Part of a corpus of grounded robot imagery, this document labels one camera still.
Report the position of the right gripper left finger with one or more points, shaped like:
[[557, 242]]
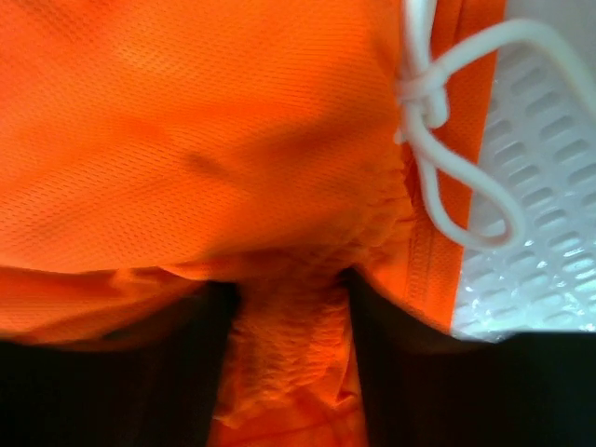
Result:
[[154, 383]]

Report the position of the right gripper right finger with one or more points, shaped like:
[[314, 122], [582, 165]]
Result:
[[422, 387]]

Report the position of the orange mesh shorts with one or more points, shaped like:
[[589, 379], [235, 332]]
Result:
[[149, 148]]

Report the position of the white plastic basket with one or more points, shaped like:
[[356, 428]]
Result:
[[540, 144]]

